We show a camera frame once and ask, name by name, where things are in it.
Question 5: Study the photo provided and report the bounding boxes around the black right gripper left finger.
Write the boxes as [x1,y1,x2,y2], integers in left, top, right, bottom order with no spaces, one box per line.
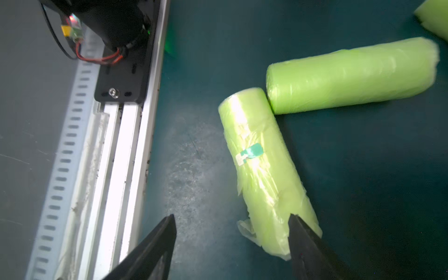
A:
[105,214,177,280]

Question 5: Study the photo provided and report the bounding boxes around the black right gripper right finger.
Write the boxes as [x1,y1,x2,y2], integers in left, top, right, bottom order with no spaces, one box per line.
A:
[288,214,347,280]

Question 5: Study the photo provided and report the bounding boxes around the green trash bag roll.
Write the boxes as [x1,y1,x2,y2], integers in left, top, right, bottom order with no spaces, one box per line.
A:
[414,0,448,42]
[218,87,323,261]
[266,37,439,114]

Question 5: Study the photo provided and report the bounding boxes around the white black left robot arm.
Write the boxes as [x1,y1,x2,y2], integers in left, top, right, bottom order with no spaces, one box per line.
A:
[40,0,158,50]

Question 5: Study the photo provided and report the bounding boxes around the white vent strip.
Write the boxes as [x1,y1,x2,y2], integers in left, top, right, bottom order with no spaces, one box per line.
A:
[25,61,99,280]

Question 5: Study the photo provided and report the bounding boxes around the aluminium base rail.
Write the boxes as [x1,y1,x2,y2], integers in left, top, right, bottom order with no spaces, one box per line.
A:
[53,1,170,280]

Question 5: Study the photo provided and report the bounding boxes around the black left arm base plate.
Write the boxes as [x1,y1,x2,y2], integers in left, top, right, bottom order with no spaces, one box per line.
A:
[94,1,161,105]

